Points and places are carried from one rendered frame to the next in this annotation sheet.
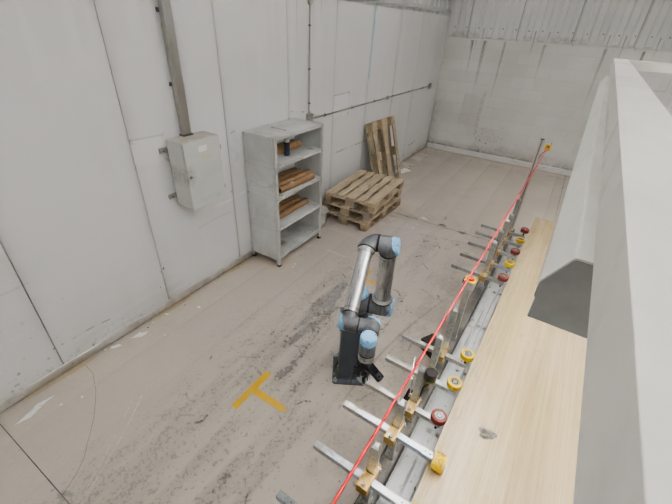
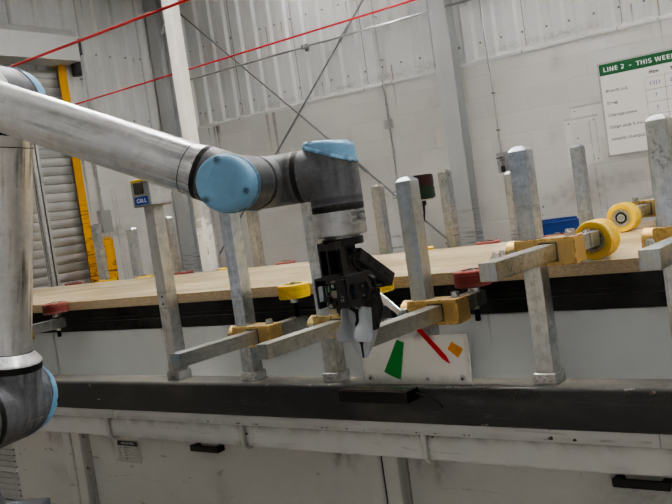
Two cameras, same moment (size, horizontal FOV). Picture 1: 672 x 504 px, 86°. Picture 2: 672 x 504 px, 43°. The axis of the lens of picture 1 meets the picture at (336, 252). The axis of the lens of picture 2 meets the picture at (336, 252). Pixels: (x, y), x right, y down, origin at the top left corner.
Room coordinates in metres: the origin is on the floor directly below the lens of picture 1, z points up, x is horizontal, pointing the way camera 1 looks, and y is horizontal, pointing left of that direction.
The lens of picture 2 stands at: (1.24, 1.25, 1.08)
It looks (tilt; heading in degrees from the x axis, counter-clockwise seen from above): 3 degrees down; 275
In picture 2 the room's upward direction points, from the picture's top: 8 degrees counter-clockwise
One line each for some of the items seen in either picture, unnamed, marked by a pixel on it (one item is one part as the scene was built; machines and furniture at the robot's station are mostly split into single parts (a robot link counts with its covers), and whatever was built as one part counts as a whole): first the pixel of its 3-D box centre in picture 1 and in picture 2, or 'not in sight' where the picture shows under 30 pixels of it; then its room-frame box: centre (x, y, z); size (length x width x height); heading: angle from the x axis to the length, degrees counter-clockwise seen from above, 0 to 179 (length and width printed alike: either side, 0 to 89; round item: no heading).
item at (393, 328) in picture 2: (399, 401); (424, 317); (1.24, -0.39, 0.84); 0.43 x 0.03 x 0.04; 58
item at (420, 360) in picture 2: not in sight; (412, 359); (1.28, -0.46, 0.75); 0.26 x 0.01 x 0.10; 148
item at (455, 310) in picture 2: (412, 405); (435, 310); (1.22, -0.46, 0.85); 0.13 x 0.06 x 0.05; 148
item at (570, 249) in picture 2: (394, 430); (544, 251); (1.01, -0.33, 0.95); 0.13 x 0.06 x 0.05; 148
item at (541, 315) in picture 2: (395, 432); (536, 275); (1.03, -0.34, 0.90); 0.03 x 0.03 x 0.48; 58
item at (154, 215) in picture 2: (460, 314); (166, 292); (1.89, -0.87, 0.93); 0.05 x 0.04 x 0.45; 148
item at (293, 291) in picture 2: (465, 359); (295, 304); (1.55, -0.83, 0.85); 0.08 x 0.08 x 0.11
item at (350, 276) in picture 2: (363, 365); (345, 273); (1.37, -0.19, 0.97); 0.09 x 0.08 x 0.12; 58
